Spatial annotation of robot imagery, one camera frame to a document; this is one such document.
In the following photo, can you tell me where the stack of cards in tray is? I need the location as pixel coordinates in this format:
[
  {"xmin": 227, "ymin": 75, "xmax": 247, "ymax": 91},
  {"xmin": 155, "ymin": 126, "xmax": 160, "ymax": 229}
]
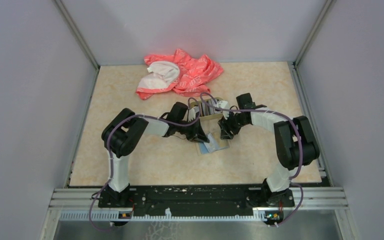
[{"xmin": 198, "ymin": 99, "xmax": 220, "ymax": 117}]

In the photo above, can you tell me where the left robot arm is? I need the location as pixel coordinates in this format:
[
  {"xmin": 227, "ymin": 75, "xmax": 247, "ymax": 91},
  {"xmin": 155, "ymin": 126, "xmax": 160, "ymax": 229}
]
[{"xmin": 101, "ymin": 102, "xmax": 210, "ymax": 207}]

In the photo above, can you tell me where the cream oval card tray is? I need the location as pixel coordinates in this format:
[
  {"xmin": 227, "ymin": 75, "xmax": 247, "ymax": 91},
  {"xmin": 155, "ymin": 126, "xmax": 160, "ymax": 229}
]
[{"xmin": 187, "ymin": 97, "xmax": 224, "ymax": 121}]

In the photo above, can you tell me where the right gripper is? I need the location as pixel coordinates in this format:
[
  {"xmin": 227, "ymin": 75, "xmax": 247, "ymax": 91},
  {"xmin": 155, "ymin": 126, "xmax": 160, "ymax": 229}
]
[{"xmin": 218, "ymin": 110, "xmax": 248, "ymax": 140}]

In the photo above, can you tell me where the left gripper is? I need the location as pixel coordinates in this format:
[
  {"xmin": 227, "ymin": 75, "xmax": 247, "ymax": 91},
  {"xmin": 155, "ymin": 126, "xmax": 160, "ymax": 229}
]
[{"xmin": 176, "ymin": 117, "xmax": 210, "ymax": 144}]

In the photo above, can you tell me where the aluminium frame rail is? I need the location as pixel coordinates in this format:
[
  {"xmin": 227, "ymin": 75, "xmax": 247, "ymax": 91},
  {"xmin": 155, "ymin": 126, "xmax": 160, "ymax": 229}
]
[{"xmin": 49, "ymin": 184, "xmax": 349, "ymax": 222}]

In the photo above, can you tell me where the silver VIP credit card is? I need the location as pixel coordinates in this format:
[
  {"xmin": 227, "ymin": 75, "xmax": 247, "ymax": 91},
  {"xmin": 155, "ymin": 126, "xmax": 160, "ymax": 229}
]
[{"xmin": 201, "ymin": 133, "xmax": 221, "ymax": 154}]

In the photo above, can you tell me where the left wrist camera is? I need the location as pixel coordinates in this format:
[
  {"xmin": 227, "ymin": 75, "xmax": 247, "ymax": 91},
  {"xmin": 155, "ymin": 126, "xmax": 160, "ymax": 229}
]
[{"xmin": 187, "ymin": 106, "xmax": 200, "ymax": 122}]

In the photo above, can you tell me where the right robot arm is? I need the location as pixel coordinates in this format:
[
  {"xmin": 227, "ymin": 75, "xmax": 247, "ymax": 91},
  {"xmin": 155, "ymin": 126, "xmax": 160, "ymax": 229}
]
[{"xmin": 216, "ymin": 93, "xmax": 320, "ymax": 206}]

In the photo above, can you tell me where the pink patterned cloth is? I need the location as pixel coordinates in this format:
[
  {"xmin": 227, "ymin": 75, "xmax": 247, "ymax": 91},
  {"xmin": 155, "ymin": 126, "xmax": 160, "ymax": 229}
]
[{"xmin": 135, "ymin": 48, "xmax": 224, "ymax": 100}]

